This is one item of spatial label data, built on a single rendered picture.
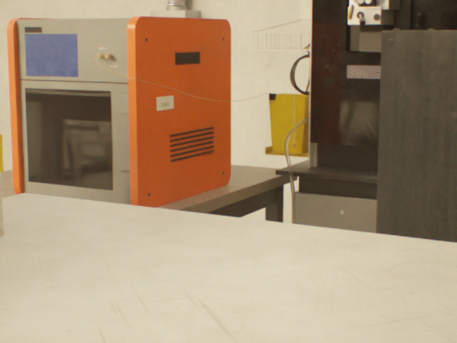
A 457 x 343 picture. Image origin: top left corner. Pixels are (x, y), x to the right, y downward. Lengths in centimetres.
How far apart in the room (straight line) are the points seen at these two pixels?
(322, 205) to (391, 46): 105
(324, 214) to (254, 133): 146
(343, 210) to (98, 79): 73
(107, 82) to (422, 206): 88
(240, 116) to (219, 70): 155
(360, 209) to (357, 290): 153
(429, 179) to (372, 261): 48
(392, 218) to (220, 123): 96
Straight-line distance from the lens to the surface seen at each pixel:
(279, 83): 357
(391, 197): 124
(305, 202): 223
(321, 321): 58
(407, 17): 218
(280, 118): 234
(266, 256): 75
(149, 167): 186
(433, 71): 119
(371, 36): 213
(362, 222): 218
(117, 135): 186
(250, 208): 226
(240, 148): 367
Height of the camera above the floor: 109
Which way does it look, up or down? 9 degrees down
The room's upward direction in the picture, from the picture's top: straight up
